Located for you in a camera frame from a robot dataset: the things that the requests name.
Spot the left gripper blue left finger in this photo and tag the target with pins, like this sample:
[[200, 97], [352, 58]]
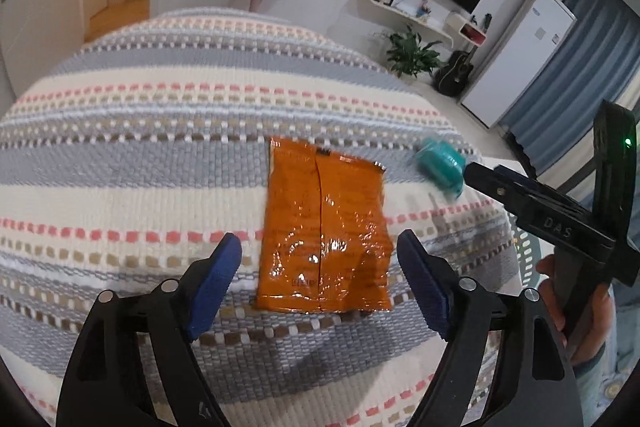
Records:
[[213, 277]]

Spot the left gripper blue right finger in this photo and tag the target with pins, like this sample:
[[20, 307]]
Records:
[[423, 272]]

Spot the orange snack wrapper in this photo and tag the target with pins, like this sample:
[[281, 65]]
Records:
[[325, 244]]

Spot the teal plastic ball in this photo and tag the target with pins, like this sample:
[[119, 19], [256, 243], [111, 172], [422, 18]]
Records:
[[443, 164]]

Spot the person's right forearm sleeve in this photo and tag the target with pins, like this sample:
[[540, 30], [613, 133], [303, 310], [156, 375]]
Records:
[[610, 350]]

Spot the light blue plastic basket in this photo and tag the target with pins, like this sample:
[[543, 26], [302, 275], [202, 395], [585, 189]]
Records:
[[528, 253]]

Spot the striped woven bedspread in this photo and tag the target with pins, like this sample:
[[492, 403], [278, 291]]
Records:
[[131, 160]]

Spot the blue grey curtain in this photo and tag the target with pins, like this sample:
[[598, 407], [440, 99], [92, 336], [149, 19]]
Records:
[[596, 61]]

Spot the white refrigerator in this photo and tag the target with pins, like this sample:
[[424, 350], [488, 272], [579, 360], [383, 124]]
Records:
[[532, 38]]

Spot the black acoustic guitar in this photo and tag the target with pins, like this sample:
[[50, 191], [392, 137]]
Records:
[[452, 78]]

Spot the green potted plant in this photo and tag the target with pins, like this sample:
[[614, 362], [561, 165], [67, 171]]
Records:
[[409, 55]]

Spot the red white cube shelf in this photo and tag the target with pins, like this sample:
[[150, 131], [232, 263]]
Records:
[[458, 26]]

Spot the small figurine on shelf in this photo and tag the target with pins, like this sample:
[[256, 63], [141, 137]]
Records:
[[424, 11]]

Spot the white curved wall shelf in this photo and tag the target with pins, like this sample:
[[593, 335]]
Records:
[[427, 24]]

